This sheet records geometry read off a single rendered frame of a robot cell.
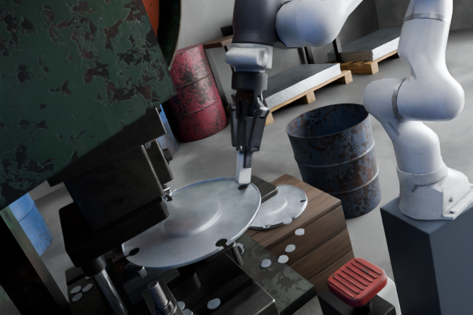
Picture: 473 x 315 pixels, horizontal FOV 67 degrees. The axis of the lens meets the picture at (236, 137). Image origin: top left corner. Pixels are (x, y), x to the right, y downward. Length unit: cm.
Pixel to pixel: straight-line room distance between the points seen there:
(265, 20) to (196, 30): 358
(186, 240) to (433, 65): 70
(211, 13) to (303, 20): 373
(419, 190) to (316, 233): 47
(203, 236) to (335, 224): 87
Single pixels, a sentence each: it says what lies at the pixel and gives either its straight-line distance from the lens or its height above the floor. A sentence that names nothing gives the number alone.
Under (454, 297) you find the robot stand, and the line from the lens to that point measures 131.
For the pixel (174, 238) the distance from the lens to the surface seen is 71.
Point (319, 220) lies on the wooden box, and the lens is 141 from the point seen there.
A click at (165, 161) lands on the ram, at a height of 93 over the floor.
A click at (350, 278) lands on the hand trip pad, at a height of 76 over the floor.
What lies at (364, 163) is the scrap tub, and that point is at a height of 27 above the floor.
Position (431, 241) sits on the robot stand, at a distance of 112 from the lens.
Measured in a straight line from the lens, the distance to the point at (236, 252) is 77.
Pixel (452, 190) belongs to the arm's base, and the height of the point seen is 51.
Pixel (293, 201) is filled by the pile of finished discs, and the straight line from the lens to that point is 149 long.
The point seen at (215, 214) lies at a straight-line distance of 72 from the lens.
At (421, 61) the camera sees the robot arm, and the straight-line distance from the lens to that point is 100.
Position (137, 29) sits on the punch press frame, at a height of 115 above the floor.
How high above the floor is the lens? 114
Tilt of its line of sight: 20 degrees down
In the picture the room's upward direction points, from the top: 19 degrees counter-clockwise
